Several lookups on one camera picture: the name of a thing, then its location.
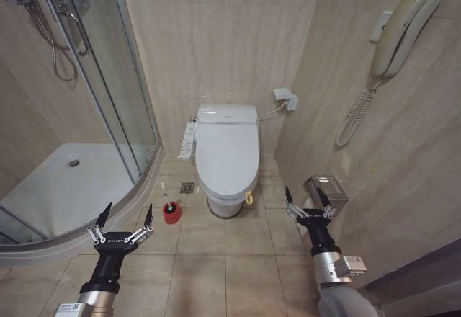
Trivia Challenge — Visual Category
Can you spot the white toilet lid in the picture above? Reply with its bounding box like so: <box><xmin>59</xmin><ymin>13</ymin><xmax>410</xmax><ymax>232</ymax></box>
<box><xmin>194</xmin><ymin>104</ymin><xmax>261</xmax><ymax>196</ymax></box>

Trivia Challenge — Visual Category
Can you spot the coiled beige telephone cord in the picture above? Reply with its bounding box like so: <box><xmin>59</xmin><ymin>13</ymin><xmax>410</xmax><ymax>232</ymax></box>
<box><xmin>334</xmin><ymin>78</ymin><xmax>382</xmax><ymax>148</ymax></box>

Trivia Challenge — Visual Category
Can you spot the chrome shower mixer valve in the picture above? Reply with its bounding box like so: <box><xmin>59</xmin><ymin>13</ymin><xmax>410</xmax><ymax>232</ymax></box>
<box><xmin>6</xmin><ymin>0</ymin><xmax>91</xmax><ymax>18</ymax></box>

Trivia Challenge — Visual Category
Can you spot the beige wall telephone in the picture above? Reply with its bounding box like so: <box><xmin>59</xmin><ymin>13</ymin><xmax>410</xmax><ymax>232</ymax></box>
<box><xmin>369</xmin><ymin>0</ymin><xmax>444</xmax><ymax>78</ymax></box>

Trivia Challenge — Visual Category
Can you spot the dark door frame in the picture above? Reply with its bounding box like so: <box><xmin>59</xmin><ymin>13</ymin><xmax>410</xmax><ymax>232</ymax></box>
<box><xmin>354</xmin><ymin>237</ymin><xmax>461</xmax><ymax>317</ymax></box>

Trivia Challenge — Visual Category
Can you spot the red toilet brush holder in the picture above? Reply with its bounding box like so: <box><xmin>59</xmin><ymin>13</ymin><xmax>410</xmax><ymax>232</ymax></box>
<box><xmin>162</xmin><ymin>202</ymin><xmax>182</xmax><ymax>226</ymax></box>

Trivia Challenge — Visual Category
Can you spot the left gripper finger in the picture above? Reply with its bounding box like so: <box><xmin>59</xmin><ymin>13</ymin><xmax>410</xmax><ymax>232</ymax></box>
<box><xmin>87</xmin><ymin>202</ymin><xmax>113</xmax><ymax>246</ymax></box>
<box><xmin>127</xmin><ymin>203</ymin><xmax>155</xmax><ymax>245</ymax></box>

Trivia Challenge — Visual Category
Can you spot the glass shower enclosure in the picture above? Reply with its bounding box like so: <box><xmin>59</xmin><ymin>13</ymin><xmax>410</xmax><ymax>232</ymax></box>
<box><xmin>0</xmin><ymin>0</ymin><xmax>164</xmax><ymax>268</ymax></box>

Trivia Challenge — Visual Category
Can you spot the steel toilet paper dispenser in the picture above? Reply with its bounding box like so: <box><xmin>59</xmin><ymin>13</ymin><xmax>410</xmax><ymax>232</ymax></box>
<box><xmin>304</xmin><ymin>174</ymin><xmax>349</xmax><ymax>210</ymax></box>

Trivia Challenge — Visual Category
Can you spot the white toilet bowl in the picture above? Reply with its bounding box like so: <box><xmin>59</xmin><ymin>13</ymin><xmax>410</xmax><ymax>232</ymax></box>
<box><xmin>198</xmin><ymin>178</ymin><xmax>259</xmax><ymax>219</ymax></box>

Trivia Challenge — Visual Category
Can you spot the chrome shower hose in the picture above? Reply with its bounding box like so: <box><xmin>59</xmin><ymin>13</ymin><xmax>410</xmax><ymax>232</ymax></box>
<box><xmin>22</xmin><ymin>3</ymin><xmax>78</xmax><ymax>82</ymax></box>

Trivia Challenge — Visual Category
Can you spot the white shower tray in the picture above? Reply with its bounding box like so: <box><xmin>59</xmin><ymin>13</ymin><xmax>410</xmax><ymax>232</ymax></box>
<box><xmin>0</xmin><ymin>143</ymin><xmax>158</xmax><ymax>239</ymax></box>

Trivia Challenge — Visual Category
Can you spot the chrome shower door handle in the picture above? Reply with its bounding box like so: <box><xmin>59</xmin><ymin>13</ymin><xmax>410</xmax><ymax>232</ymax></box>
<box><xmin>60</xmin><ymin>9</ymin><xmax>90</xmax><ymax>58</ymax></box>

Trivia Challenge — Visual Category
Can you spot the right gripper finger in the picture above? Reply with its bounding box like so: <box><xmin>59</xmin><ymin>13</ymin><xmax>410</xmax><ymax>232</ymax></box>
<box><xmin>282</xmin><ymin>186</ymin><xmax>310</xmax><ymax>220</ymax></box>
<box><xmin>318</xmin><ymin>189</ymin><xmax>336</xmax><ymax>220</ymax></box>

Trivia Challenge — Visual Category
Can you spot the white toilet power cable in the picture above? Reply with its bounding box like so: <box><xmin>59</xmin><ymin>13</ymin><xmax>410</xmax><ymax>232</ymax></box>
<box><xmin>256</xmin><ymin>102</ymin><xmax>289</xmax><ymax>120</ymax></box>

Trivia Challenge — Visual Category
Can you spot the white wall socket cover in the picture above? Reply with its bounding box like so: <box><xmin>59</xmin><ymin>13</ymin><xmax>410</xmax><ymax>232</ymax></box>
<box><xmin>272</xmin><ymin>86</ymin><xmax>300</xmax><ymax>112</ymax></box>

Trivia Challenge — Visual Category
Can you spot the white bidet control panel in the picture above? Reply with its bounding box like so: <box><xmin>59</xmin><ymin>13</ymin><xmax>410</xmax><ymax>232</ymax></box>
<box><xmin>179</xmin><ymin>122</ymin><xmax>198</xmax><ymax>161</ymax></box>

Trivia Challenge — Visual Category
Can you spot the toilet brush with white handle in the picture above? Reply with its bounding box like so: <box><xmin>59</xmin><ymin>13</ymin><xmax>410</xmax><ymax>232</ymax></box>
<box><xmin>161</xmin><ymin>182</ymin><xmax>180</xmax><ymax>213</ymax></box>

